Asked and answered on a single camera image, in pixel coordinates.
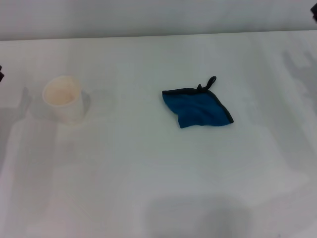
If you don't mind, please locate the blue rag with black trim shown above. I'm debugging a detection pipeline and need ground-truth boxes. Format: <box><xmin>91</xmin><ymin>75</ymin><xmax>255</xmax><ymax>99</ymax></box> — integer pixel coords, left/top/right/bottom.
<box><xmin>161</xmin><ymin>76</ymin><xmax>235</xmax><ymax>130</ymax></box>

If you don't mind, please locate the white paper cup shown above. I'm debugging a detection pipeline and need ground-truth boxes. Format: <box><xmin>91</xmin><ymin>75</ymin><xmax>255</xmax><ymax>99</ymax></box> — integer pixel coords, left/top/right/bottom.
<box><xmin>42</xmin><ymin>75</ymin><xmax>84</xmax><ymax>125</ymax></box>

